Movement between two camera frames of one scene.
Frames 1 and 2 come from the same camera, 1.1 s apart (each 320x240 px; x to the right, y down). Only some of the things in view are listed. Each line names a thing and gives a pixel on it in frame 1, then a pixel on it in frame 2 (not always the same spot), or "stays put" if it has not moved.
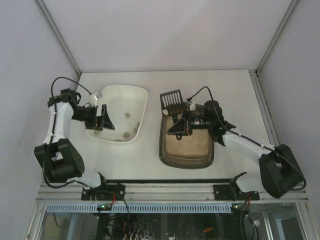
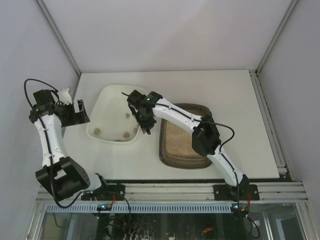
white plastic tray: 126,105 stays put
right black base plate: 231,192 stays put
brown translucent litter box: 194,151 stays put
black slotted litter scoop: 172,105 -> 141,106
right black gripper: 186,123 -> 146,123
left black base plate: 108,192 stays put
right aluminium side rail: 264,108 stays put
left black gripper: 98,117 -> 74,114
